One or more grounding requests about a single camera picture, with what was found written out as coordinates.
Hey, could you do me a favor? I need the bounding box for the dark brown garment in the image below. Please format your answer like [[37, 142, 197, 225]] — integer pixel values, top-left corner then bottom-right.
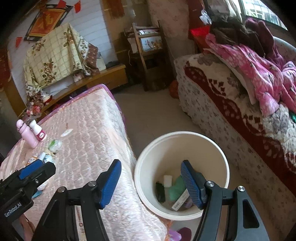
[[208, 16, 264, 56]]

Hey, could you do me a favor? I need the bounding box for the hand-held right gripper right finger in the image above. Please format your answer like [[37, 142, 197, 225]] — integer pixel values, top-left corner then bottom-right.
[[180, 160, 270, 241]]

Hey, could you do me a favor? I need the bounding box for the green and white wrapper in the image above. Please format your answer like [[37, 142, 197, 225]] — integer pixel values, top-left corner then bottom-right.
[[47, 139, 62, 152]]

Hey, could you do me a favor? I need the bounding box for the red framed wall decoration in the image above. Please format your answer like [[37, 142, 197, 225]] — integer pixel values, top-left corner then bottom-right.
[[24, 3, 74, 41]]

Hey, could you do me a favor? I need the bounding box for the orange mesh bag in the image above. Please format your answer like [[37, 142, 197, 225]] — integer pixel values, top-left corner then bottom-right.
[[169, 80, 179, 99]]

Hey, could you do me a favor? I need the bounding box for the wooden television cabinet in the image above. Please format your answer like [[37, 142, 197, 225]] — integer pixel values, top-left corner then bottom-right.
[[5, 64, 129, 116]]

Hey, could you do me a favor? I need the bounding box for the white printed plastic bag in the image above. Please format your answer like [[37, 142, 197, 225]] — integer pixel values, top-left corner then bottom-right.
[[37, 179, 49, 191]]

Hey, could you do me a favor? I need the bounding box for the green plastic bag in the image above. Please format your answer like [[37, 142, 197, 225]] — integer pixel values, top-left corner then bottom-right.
[[167, 175, 188, 202]]

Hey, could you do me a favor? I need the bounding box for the black packet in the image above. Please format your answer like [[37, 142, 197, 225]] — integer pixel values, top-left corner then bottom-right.
[[155, 182, 166, 203]]

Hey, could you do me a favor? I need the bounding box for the white and grey carton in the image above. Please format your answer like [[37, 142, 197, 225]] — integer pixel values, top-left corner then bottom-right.
[[171, 189, 189, 211]]

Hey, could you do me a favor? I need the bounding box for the sofa with patterned cover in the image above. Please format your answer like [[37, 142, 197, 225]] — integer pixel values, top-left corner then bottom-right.
[[173, 36, 296, 232]]

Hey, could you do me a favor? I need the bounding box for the window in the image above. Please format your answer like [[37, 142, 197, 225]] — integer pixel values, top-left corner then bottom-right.
[[239, 0, 288, 30]]

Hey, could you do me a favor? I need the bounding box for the white hanging bag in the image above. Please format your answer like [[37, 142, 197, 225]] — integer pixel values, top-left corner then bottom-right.
[[200, 9, 212, 24]]

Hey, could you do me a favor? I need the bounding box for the clear bag of snacks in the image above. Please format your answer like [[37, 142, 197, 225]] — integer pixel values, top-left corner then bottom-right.
[[25, 91, 52, 116]]

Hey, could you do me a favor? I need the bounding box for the pink spotted garment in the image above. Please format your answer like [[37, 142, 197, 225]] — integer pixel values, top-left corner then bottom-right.
[[205, 34, 296, 116]]

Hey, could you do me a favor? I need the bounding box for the white plastic bucket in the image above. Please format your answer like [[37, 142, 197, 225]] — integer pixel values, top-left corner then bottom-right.
[[134, 131, 230, 220]]

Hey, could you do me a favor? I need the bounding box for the purple slipper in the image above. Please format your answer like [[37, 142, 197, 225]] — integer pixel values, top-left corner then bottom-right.
[[169, 227, 192, 241]]

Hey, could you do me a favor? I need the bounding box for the maroon fleece garment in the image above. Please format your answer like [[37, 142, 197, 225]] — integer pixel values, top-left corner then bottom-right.
[[245, 18, 287, 70]]

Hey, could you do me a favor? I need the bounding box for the pink insulated bottle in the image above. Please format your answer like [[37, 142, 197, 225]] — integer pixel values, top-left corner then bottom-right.
[[16, 120, 38, 149]]

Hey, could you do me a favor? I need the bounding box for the floral checked cloth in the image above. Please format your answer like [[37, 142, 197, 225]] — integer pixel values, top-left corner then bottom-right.
[[23, 23, 107, 90]]

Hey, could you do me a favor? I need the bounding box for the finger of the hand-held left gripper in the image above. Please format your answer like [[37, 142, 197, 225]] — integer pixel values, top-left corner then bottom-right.
[[18, 160, 44, 180], [35, 162, 56, 186]]

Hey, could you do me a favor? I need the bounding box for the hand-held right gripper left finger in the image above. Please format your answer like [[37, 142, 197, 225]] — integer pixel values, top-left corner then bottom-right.
[[31, 159, 122, 241]]

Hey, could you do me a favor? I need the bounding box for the red hanging garment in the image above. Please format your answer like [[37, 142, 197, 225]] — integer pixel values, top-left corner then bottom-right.
[[187, 0, 208, 30]]

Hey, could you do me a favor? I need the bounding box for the red wall scroll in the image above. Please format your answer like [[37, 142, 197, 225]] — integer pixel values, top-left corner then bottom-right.
[[0, 49, 11, 91]]

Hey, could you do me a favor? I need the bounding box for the white pill bottle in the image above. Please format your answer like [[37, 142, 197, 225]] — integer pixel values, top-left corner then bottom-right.
[[29, 119, 47, 142]]

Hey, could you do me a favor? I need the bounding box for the dark wooden chair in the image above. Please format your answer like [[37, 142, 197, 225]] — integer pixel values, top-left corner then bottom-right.
[[121, 20, 176, 92]]

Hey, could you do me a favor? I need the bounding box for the air conditioner with floral cover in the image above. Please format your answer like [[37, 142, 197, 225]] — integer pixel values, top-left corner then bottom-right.
[[148, 0, 192, 40]]

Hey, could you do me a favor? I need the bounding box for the red knot wall hanging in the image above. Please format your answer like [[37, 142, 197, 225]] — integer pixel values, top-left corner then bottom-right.
[[109, 0, 125, 18]]

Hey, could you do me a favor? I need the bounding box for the pink quilted table cover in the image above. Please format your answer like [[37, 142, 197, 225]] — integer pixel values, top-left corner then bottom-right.
[[0, 84, 170, 241]]

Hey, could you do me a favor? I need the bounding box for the red cushion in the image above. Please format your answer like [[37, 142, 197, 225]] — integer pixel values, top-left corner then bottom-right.
[[188, 25, 211, 44]]

